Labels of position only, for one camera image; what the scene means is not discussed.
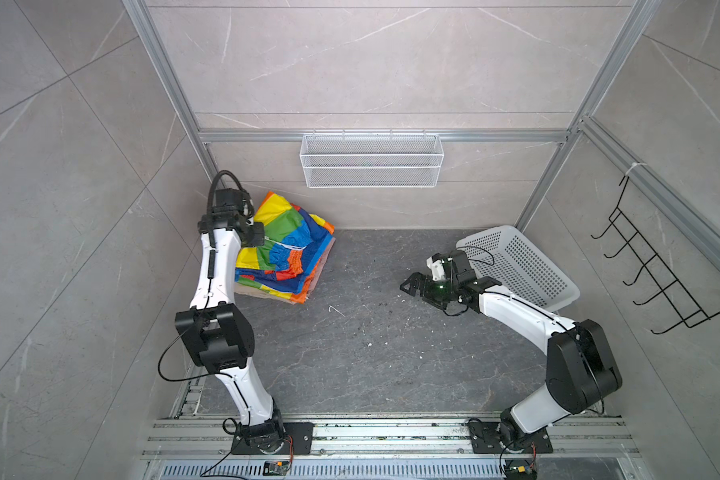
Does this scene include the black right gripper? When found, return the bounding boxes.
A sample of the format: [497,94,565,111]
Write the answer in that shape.
[400,272,459,308]

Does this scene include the multicolour orange blue shorts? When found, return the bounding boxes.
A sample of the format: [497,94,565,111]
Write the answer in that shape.
[235,192,335,304]

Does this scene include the beige shorts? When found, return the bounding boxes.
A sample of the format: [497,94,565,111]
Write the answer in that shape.
[235,283,293,304]

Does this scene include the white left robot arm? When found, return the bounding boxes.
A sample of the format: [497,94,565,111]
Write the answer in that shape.
[158,170,312,455]

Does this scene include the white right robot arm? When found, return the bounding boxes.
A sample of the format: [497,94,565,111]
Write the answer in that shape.
[400,273,623,452]

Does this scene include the white plastic laundry basket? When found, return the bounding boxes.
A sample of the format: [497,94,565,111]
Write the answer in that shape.
[456,225,580,312]

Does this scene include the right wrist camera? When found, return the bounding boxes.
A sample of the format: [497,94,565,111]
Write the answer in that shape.
[426,250,477,284]

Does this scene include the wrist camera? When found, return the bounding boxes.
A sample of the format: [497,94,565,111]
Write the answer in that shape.
[212,188,255,219]
[426,250,477,284]

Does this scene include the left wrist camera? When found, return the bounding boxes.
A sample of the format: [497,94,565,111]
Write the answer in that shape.
[212,188,255,219]

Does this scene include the white wire wall basket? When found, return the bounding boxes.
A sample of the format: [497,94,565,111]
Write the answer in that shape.
[299,133,445,189]

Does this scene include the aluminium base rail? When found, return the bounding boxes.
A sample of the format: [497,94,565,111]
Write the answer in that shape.
[137,413,652,479]

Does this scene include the black wire hook rack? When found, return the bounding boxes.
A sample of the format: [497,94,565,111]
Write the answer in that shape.
[590,175,720,336]

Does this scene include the aluminium frame post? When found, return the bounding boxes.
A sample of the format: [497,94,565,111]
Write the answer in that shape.
[123,0,218,180]

